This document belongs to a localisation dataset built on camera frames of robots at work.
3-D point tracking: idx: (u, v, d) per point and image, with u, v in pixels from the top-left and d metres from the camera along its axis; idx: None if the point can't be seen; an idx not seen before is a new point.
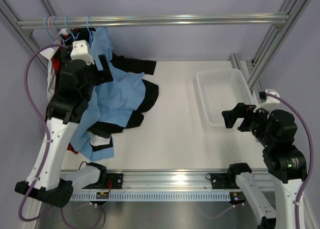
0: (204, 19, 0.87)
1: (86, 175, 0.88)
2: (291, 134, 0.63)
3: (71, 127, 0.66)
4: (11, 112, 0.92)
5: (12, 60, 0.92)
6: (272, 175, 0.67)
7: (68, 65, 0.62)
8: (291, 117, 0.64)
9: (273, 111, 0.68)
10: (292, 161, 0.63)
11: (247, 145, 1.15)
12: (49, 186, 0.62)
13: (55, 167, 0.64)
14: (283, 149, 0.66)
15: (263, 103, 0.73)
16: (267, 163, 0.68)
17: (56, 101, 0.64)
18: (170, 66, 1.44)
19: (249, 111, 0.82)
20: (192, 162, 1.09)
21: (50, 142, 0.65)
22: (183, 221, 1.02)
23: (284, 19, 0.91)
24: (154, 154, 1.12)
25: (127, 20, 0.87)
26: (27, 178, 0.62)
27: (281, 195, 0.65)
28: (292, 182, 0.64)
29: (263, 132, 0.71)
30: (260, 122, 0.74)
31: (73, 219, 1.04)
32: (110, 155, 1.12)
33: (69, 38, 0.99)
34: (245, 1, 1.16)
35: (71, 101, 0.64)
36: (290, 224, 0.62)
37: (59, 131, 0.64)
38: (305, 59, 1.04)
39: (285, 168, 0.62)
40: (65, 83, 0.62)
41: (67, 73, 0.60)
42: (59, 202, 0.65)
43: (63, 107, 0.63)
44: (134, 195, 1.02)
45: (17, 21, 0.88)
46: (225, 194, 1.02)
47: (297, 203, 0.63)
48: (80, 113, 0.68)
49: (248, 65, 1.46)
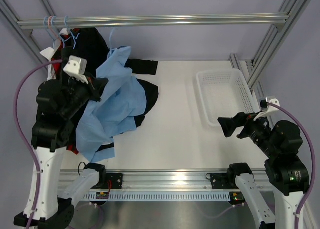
0: (204, 20, 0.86)
1: (86, 182, 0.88)
2: (296, 147, 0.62)
3: (59, 153, 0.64)
4: (11, 112, 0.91)
5: (11, 60, 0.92)
6: (274, 186, 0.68)
7: (42, 90, 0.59)
8: (296, 130, 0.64)
9: (278, 123, 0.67)
10: (295, 175, 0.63)
11: (247, 145, 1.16)
12: (48, 215, 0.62)
13: (50, 196, 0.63)
14: (286, 161, 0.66)
15: (264, 112, 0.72)
16: (269, 173, 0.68)
17: (39, 127, 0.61)
18: (170, 66, 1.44)
19: (249, 120, 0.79)
20: (192, 162, 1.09)
21: (40, 173, 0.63)
22: (183, 221, 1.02)
23: (284, 19, 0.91)
24: (154, 154, 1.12)
25: (130, 20, 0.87)
26: (23, 212, 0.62)
27: (281, 205, 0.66)
28: (294, 193, 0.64)
29: (266, 142, 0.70)
30: (262, 131, 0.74)
31: (73, 220, 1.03)
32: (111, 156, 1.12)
33: (69, 38, 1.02)
34: (245, 1, 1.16)
35: (54, 124, 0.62)
36: None
37: (47, 161, 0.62)
38: (305, 59, 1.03)
39: (287, 181, 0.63)
40: (43, 109, 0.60)
41: (42, 100, 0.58)
42: (61, 223, 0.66)
43: (48, 133, 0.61)
44: (134, 195, 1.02)
45: (16, 21, 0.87)
46: (225, 194, 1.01)
47: (297, 215, 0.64)
48: (67, 137, 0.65)
49: (248, 65, 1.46)
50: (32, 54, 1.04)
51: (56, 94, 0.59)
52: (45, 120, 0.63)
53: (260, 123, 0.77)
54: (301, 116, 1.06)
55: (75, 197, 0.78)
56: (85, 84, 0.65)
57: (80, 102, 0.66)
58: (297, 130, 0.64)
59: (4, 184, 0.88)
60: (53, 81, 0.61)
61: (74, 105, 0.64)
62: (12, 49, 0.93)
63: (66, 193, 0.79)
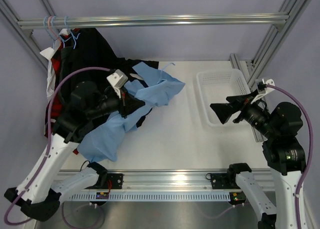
0: (205, 20, 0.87)
1: (82, 182, 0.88)
2: (296, 129, 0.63)
3: (69, 148, 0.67)
4: (11, 112, 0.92)
5: (11, 59, 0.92)
6: (271, 167, 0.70)
7: (79, 88, 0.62)
8: (297, 112, 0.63)
9: (279, 104, 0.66)
10: (291, 153, 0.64)
11: (247, 145, 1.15)
12: (35, 200, 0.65)
13: (45, 182, 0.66)
14: (284, 141, 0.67)
15: (261, 94, 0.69)
16: (267, 155, 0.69)
17: (63, 118, 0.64)
18: (170, 66, 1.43)
19: (246, 105, 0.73)
20: (192, 162, 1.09)
21: (47, 157, 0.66)
22: (183, 222, 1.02)
23: (284, 19, 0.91)
24: (154, 155, 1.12)
25: (132, 20, 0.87)
26: (17, 187, 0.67)
27: (280, 186, 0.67)
28: (292, 173, 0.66)
29: (266, 125, 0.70)
30: (262, 115, 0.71)
31: (73, 220, 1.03)
32: (114, 158, 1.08)
33: (69, 38, 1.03)
34: (245, 1, 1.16)
35: (77, 121, 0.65)
36: (290, 215, 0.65)
37: (57, 149, 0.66)
38: (306, 59, 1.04)
39: (284, 159, 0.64)
40: (73, 104, 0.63)
41: (76, 96, 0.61)
42: (42, 215, 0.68)
43: (68, 126, 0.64)
44: (134, 195, 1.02)
45: (16, 21, 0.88)
46: (225, 194, 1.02)
47: (296, 195, 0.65)
48: (83, 135, 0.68)
49: (248, 65, 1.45)
50: (32, 54, 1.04)
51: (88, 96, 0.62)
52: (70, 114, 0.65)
53: (257, 106, 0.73)
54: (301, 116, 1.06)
55: (64, 194, 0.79)
56: (118, 99, 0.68)
57: (106, 110, 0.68)
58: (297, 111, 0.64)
59: (4, 184, 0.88)
60: (90, 82, 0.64)
61: (99, 111, 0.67)
62: (12, 49, 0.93)
63: (58, 186, 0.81)
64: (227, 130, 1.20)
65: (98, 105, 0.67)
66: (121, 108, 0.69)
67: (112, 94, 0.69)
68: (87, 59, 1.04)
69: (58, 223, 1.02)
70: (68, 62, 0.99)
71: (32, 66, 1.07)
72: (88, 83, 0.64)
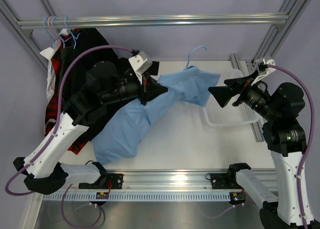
0: (205, 19, 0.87)
1: (85, 174, 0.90)
2: (297, 111, 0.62)
3: (78, 131, 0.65)
4: (11, 112, 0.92)
5: (11, 59, 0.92)
6: (271, 150, 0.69)
7: (96, 67, 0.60)
8: (299, 94, 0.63)
9: (281, 86, 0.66)
10: (292, 134, 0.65)
11: (247, 145, 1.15)
12: (37, 175, 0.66)
13: (49, 161, 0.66)
14: (283, 123, 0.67)
15: (262, 75, 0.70)
16: (267, 136, 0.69)
17: (76, 98, 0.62)
18: (170, 66, 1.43)
19: (246, 88, 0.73)
20: (192, 162, 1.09)
21: (54, 135, 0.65)
22: (183, 222, 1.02)
23: (284, 19, 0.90)
24: (154, 155, 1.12)
25: (131, 20, 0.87)
26: (25, 158, 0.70)
27: (281, 168, 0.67)
28: (293, 154, 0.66)
29: (266, 108, 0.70)
30: (263, 97, 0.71)
31: (73, 219, 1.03)
32: (131, 154, 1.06)
33: (69, 38, 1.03)
34: (245, 1, 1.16)
35: (90, 103, 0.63)
36: (292, 196, 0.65)
37: (65, 129, 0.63)
38: (305, 59, 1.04)
39: (284, 140, 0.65)
40: (88, 84, 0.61)
41: (91, 77, 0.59)
42: (44, 189, 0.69)
43: (80, 108, 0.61)
44: (133, 195, 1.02)
45: (16, 21, 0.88)
46: (225, 194, 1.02)
47: (298, 176, 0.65)
48: (94, 120, 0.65)
49: (248, 65, 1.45)
50: (32, 54, 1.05)
51: (104, 78, 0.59)
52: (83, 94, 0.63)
53: (257, 89, 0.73)
54: None
55: (70, 176, 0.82)
56: (139, 84, 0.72)
57: (124, 95, 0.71)
58: (299, 92, 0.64)
59: (3, 183, 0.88)
60: (109, 63, 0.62)
61: (116, 95, 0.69)
62: (12, 49, 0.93)
63: (67, 168, 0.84)
64: (227, 130, 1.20)
65: (117, 89, 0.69)
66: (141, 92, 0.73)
67: (133, 78, 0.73)
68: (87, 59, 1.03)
69: (58, 223, 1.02)
70: (68, 62, 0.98)
71: (32, 66, 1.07)
72: (107, 64, 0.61)
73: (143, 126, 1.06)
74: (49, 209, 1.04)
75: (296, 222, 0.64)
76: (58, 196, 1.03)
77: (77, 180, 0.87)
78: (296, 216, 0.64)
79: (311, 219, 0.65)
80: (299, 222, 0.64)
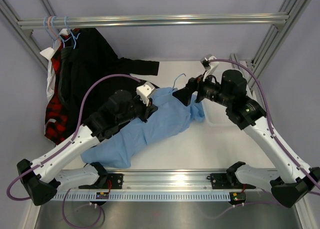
0: (204, 20, 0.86)
1: (82, 178, 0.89)
2: (244, 88, 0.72)
3: (93, 141, 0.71)
4: (11, 112, 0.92)
5: (11, 59, 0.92)
6: (244, 130, 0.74)
7: (117, 93, 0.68)
8: (239, 74, 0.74)
9: (224, 74, 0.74)
10: (250, 106, 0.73)
11: (247, 146, 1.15)
12: (44, 177, 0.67)
13: (59, 165, 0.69)
14: (240, 101, 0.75)
15: (209, 70, 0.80)
16: (233, 119, 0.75)
17: (94, 117, 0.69)
18: (170, 65, 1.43)
19: (199, 84, 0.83)
20: (192, 162, 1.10)
21: (70, 142, 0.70)
22: (183, 221, 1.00)
23: (284, 19, 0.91)
24: (155, 156, 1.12)
25: (130, 20, 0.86)
26: (33, 160, 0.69)
27: (258, 137, 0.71)
28: (259, 121, 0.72)
29: (221, 95, 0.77)
30: (214, 88, 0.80)
31: (73, 219, 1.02)
32: (125, 163, 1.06)
33: (69, 38, 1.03)
34: (246, 1, 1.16)
35: (106, 122, 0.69)
36: (281, 155, 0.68)
37: (83, 138, 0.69)
38: (306, 59, 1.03)
39: (246, 114, 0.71)
40: (108, 106, 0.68)
41: (112, 101, 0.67)
42: (39, 197, 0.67)
43: (98, 125, 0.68)
44: (134, 195, 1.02)
45: (16, 21, 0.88)
46: (225, 194, 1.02)
47: (273, 135, 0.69)
48: (109, 135, 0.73)
49: (248, 65, 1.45)
50: (32, 54, 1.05)
51: (123, 103, 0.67)
52: (101, 114, 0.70)
53: (209, 82, 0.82)
54: (302, 116, 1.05)
55: (62, 184, 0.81)
56: (143, 104, 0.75)
57: (132, 116, 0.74)
58: (238, 74, 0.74)
59: (3, 183, 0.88)
60: (128, 91, 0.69)
61: (127, 116, 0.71)
62: (12, 49, 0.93)
63: (60, 176, 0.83)
64: (227, 130, 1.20)
65: (130, 110, 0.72)
66: (147, 112, 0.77)
67: (137, 99, 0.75)
68: (86, 58, 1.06)
69: (58, 223, 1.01)
70: (68, 62, 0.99)
71: (31, 66, 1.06)
72: (124, 92, 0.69)
73: (139, 144, 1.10)
74: (49, 209, 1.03)
75: (299, 176, 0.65)
76: (58, 196, 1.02)
77: (73, 185, 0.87)
78: (296, 171, 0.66)
79: (309, 167, 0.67)
80: (302, 174, 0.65)
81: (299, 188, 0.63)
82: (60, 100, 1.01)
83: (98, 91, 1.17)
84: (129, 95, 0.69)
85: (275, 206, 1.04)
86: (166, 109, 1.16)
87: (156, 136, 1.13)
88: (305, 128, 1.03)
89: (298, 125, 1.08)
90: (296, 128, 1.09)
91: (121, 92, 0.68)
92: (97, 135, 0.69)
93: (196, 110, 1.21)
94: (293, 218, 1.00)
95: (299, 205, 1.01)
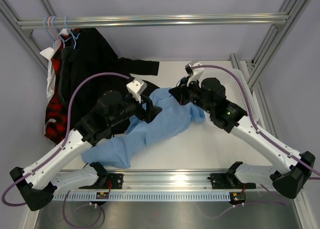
0: (204, 20, 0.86)
1: (80, 180, 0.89)
2: (223, 94, 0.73)
3: (86, 145, 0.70)
4: (11, 112, 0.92)
5: (11, 59, 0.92)
6: (232, 133, 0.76)
7: (106, 95, 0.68)
8: (216, 81, 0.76)
9: (202, 83, 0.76)
10: (231, 110, 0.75)
11: (247, 146, 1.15)
12: (36, 185, 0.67)
13: (51, 172, 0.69)
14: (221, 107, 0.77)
15: (192, 76, 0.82)
16: (217, 124, 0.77)
17: (85, 120, 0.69)
18: (170, 65, 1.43)
19: (185, 88, 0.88)
20: (192, 162, 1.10)
21: (61, 148, 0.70)
22: (183, 222, 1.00)
23: (284, 19, 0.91)
24: (155, 159, 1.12)
25: (129, 20, 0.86)
26: (25, 168, 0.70)
27: (245, 136, 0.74)
28: (244, 121, 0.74)
29: (202, 100, 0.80)
30: (196, 93, 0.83)
31: (73, 219, 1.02)
32: (125, 165, 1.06)
33: (69, 38, 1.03)
34: (246, 1, 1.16)
35: (98, 125, 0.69)
36: (271, 149, 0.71)
37: (73, 144, 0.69)
38: (305, 59, 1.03)
39: (229, 118, 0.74)
40: (98, 109, 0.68)
41: (101, 104, 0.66)
42: (33, 203, 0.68)
43: (88, 129, 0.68)
44: (134, 195, 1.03)
45: (16, 21, 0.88)
46: (225, 194, 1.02)
47: (258, 130, 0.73)
48: (101, 138, 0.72)
49: (248, 65, 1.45)
50: (32, 54, 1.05)
51: (112, 105, 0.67)
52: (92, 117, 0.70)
53: (193, 87, 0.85)
54: (302, 116, 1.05)
55: (59, 188, 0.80)
56: (137, 103, 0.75)
57: (126, 115, 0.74)
58: (217, 82, 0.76)
59: (3, 183, 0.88)
60: (117, 92, 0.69)
61: (121, 116, 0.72)
62: (12, 49, 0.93)
63: (57, 180, 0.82)
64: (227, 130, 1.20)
65: (121, 111, 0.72)
66: (139, 110, 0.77)
67: (130, 98, 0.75)
68: (85, 58, 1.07)
69: (58, 223, 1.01)
70: (68, 62, 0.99)
71: (31, 66, 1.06)
72: (111, 93, 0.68)
73: (138, 145, 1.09)
74: (49, 209, 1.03)
75: (292, 163, 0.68)
76: (59, 196, 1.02)
77: (71, 187, 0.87)
78: (288, 159, 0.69)
79: (299, 153, 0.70)
80: (294, 162, 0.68)
81: (295, 175, 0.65)
82: (60, 100, 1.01)
83: (98, 91, 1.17)
84: (117, 96, 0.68)
85: (275, 206, 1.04)
86: (169, 112, 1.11)
87: (156, 138, 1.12)
88: (305, 128, 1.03)
89: (298, 125, 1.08)
90: (296, 128, 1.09)
91: (109, 92, 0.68)
92: (88, 139, 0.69)
93: (196, 110, 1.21)
94: (293, 218, 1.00)
95: (299, 205, 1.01)
